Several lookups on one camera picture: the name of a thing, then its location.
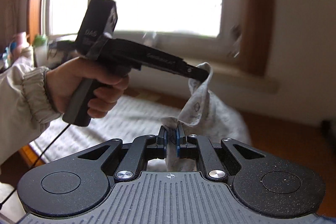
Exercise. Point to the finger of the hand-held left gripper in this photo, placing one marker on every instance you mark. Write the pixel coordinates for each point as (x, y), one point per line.
(195, 72)

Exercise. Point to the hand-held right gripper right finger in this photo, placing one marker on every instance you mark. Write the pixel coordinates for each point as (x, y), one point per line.
(179, 142)

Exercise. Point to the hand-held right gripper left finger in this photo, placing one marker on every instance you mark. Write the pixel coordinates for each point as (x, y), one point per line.
(164, 142)

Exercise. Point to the white patterned garment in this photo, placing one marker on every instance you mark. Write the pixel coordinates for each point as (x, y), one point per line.
(199, 106)

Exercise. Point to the person's left hand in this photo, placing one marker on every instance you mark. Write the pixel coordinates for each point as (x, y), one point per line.
(65, 82)

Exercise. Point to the beige window sill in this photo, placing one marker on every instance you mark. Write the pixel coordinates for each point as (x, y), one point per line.
(236, 77)

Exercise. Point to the white bottle green cap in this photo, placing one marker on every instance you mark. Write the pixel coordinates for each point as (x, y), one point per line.
(40, 49)

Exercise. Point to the pink bottle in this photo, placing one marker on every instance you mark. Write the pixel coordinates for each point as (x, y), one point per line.
(21, 43)

